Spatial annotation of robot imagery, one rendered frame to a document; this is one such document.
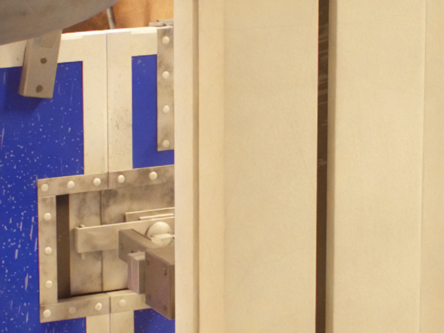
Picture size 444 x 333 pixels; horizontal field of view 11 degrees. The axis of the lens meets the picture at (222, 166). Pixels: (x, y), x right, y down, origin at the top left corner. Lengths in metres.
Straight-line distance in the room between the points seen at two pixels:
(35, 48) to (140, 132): 0.13
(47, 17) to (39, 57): 0.69
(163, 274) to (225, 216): 1.06
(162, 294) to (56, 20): 0.65
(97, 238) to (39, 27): 0.77
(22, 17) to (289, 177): 0.45
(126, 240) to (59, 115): 0.12
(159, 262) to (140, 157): 0.16
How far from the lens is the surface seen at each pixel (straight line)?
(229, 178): 0.86
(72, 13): 1.32
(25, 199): 2.03
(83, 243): 2.07
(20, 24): 1.30
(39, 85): 2.00
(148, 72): 2.05
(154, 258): 1.94
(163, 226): 2.09
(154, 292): 1.95
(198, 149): 0.89
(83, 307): 2.07
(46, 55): 1.99
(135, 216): 2.09
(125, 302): 2.09
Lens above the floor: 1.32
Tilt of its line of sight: 13 degrees down
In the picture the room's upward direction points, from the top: straight up
